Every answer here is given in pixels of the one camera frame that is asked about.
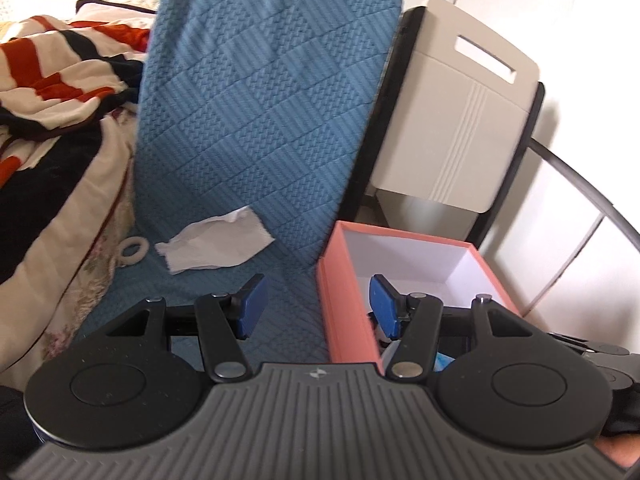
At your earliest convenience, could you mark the white tissue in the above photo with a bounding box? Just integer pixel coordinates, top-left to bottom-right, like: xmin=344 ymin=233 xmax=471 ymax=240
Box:
xmin=155 ymin=206 xmax=274 ymax=274

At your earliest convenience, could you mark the panda plush toy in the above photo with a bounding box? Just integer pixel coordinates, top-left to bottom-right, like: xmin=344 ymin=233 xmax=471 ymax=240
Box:
xmin=368 ymin=312 xmax=392 ymax=352

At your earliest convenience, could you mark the blue tissue pack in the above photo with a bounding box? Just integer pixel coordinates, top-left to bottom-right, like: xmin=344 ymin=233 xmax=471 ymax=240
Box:
xmin=433 ymin=352 xmax=454 ymax=373

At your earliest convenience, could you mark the person right hand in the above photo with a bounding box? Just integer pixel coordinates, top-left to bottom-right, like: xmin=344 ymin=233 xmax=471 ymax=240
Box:
xmin=596 ymin=434 xmax=640 ymax=468

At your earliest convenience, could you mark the pink cardboard box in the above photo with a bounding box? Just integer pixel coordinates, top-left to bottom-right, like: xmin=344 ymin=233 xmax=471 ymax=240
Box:
xmin=317 ymin=221 xmax=518 ymax=366

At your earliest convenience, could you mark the floral lace cushion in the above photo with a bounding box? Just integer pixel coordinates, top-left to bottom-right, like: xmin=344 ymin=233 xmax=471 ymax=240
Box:
xmin=1 ymin=165 xmax=134 ymax=389

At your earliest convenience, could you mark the grey curved metal tube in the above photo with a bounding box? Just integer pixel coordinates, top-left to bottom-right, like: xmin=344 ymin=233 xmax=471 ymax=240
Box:
xmin=528 ymin=138 xmax=640 ymax=252

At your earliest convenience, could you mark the blue quilted seat cushion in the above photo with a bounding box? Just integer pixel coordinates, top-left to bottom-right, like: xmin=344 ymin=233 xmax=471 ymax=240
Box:
xmin=78 ymin=0 xmax=402 ymax=365

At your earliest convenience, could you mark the striped red black blanket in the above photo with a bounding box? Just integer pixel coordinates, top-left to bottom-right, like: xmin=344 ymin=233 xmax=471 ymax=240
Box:
xmin=0 ymin=14 xmax=151 ymax=286

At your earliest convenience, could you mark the white hair tie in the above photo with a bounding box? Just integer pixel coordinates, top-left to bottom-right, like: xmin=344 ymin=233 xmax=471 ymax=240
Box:
xmin=117 ymin=236 xmax=151 ymax=267

